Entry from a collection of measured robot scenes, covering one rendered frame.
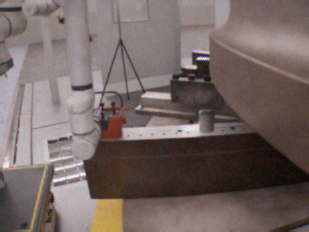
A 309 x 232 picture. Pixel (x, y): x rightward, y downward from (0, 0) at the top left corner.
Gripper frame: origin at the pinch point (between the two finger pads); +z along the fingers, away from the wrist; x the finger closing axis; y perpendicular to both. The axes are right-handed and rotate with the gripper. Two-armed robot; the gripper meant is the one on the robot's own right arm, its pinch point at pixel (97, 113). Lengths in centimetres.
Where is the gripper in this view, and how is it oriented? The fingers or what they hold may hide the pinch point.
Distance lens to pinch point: 125.6
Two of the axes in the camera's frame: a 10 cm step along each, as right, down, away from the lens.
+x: -10.0, 0.5, 0.0
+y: -0.5, -9.2, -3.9
